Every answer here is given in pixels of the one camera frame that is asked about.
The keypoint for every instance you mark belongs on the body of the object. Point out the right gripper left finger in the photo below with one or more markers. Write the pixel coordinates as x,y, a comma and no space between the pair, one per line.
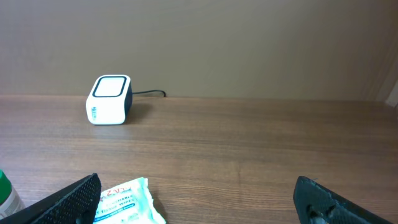
74,204

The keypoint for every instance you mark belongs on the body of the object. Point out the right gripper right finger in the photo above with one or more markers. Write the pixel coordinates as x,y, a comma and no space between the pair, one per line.
315,203

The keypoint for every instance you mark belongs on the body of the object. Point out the white barcode scanner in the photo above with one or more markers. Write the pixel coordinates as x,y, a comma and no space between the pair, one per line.
109,100

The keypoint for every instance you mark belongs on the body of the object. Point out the teal wet wipes pack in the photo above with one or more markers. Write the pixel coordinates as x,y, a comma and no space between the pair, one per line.
129,202

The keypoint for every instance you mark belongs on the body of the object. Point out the green lid jar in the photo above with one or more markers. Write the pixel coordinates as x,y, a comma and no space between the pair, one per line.
10,200

